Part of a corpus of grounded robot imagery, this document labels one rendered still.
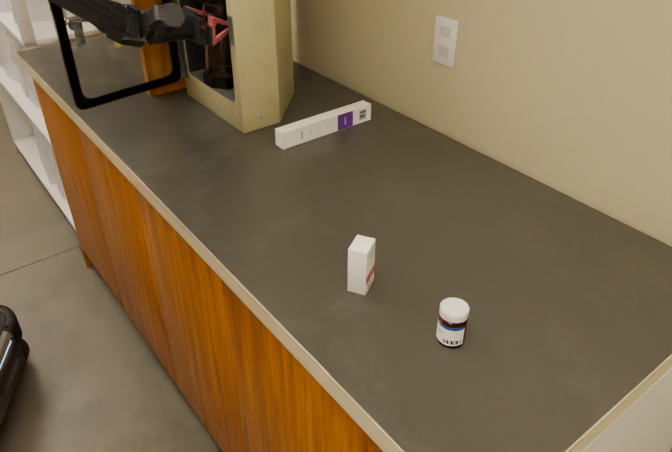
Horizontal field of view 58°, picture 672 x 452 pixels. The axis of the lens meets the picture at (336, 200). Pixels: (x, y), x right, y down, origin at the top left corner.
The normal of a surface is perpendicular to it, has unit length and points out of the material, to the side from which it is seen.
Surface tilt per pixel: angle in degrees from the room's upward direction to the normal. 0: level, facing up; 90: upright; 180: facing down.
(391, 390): 0
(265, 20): 90
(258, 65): 90
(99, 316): 0
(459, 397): 0
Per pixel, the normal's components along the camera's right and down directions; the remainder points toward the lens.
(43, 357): 0.00, -0.84
